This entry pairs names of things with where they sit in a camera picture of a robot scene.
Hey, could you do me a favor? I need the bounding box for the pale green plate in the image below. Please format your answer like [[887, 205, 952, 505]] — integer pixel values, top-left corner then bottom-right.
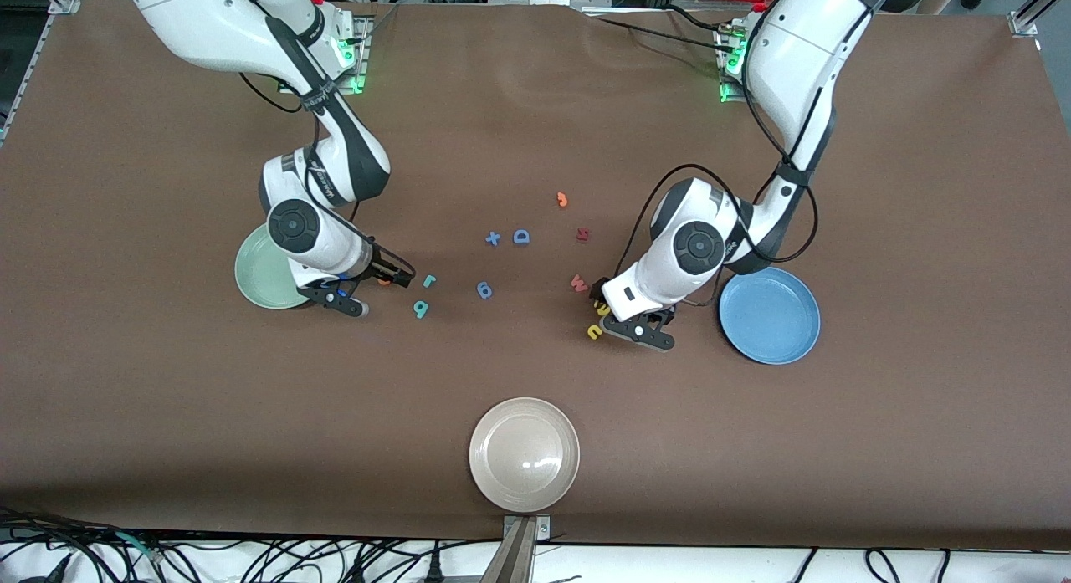
[[234, 223, 312, 310]]

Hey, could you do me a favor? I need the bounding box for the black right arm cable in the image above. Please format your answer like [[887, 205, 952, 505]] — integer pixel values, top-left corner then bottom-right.
[[238, 69, 377, 241]]

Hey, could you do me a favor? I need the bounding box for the teal cable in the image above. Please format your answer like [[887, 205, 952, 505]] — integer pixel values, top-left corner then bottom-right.
[[113, 529, 161, 560]]

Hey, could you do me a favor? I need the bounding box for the blue plate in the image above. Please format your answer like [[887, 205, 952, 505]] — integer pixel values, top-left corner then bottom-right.
[[718, 266, 822, 366]]

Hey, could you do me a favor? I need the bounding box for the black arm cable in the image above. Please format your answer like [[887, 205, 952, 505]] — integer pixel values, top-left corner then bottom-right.
[[619, 6, 822, 295], [238, 69, 377, 241]]

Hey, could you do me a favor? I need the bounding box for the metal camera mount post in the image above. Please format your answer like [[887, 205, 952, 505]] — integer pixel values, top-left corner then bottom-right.
[[481, 514, 553, 583]]

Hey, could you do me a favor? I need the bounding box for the brown table cover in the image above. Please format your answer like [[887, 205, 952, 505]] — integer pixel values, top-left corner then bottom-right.
[[0, 0, 1071, 550]]

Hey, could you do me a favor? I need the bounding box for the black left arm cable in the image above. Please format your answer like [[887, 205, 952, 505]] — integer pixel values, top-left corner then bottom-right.
[[619, 6, 822, 295]]

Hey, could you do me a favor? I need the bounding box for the white plate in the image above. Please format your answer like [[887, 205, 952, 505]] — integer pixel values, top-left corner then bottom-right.
[[469, 396, 581, 514]]

